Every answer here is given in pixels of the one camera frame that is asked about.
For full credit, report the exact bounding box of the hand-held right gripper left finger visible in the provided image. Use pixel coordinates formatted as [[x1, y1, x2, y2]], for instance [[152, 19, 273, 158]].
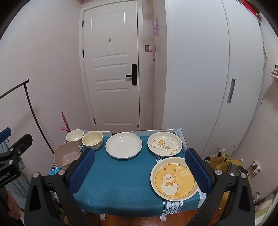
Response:
[[24, 148, 96, 226]]

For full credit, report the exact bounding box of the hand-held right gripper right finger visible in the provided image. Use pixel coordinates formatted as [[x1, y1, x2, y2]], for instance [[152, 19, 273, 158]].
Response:
[[185, 148, 255, 226]]

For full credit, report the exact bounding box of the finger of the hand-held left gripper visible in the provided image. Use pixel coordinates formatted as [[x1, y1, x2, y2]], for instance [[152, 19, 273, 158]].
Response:
[[0, 127, 12, 142], [6, 134, 33, 158]]

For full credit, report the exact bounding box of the pink wavy-edged bowl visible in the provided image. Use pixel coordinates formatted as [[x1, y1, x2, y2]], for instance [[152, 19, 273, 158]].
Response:
[[53, 141, 81, 168]]

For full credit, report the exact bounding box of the yellow duck plate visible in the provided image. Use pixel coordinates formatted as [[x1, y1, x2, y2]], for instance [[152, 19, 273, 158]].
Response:
[[150, 157, 200, 201]]

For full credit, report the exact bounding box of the cream bowl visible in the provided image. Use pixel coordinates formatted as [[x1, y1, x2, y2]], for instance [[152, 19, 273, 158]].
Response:
[[82, 131, 103, 151]]

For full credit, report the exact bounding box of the small white bowl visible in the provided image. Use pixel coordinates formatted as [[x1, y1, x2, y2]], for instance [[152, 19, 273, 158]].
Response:
[[66, 129, 85, 146]]

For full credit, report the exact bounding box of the white-rimmed duck plate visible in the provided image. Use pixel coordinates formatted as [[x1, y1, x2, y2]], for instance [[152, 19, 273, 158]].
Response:
[[147, 131, 183, 157]]

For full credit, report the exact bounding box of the plain white plate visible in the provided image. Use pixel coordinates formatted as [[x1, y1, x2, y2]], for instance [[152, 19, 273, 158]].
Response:
[[105, 132, 143, 160]]

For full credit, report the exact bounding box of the person's left hand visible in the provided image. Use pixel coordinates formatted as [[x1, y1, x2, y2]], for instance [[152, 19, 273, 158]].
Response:
[[6, 190, 21, 220]]

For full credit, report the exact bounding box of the grey cloth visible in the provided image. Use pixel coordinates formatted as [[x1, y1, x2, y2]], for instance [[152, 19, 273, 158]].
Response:
[[5, 158, 31, 209]]

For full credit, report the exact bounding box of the brown paper bag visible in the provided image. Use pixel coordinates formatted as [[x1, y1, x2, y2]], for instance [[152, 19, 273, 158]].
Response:
[[204, 149, 229, 169]]

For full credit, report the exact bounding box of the yellow bag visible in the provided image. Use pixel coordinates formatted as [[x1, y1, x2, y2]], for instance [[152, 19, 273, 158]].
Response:
[[214, 153, 252, 185]]

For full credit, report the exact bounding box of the black clothes rack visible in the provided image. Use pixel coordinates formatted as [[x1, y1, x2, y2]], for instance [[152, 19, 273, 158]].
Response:
[[0, 79, 55, 153]]

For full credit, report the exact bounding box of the blue tablecloth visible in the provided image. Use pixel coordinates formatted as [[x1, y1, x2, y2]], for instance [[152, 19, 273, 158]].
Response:
[[49, 130, 207, 216]]

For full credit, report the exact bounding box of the striped cushion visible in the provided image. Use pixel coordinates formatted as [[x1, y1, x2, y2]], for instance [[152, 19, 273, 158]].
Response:
[[254, 193, 277, 226]]

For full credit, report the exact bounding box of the white wardrobe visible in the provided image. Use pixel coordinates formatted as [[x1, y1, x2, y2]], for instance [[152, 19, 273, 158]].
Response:
[[162, 0, 268, 162]]

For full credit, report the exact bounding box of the white door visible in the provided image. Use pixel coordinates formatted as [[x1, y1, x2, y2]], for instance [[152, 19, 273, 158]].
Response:
[[82, 1, 144, 132]]

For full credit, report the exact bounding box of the pink hanging ornament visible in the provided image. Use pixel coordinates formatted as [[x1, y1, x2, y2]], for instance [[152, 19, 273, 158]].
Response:
[[153, 18, 161, 38]]

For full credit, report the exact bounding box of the white wall outlet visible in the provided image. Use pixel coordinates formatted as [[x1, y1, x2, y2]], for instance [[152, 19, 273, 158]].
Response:
[[249, 160, 261, 177]]

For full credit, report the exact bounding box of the grey wardrobe handle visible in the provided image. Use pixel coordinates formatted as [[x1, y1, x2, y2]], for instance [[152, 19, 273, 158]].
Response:
[[227, 78, 236, 104]]

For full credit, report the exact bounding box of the black door lock handle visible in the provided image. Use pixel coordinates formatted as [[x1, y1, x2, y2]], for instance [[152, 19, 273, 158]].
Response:
[[125, 64, 138, 85]]

